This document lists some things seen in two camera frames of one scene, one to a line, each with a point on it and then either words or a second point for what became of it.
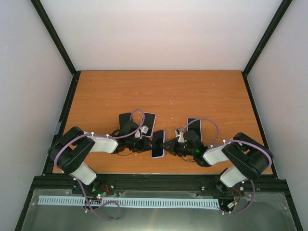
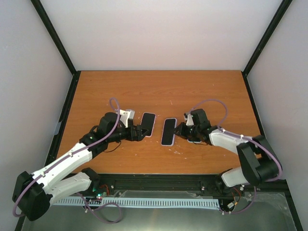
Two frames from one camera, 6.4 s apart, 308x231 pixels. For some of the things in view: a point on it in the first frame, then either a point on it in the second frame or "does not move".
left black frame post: x=58 y=42 does not move
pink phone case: x=149 y=119 does not move
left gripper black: x=145 y=146 -> x=138 y=136
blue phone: x=158 y=138 -> x=168 y=132
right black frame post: x=280 y=12 does not move
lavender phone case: x=157 y=149 -> x=168 y=136
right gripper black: x=172 y=144 -> x=180 y=128
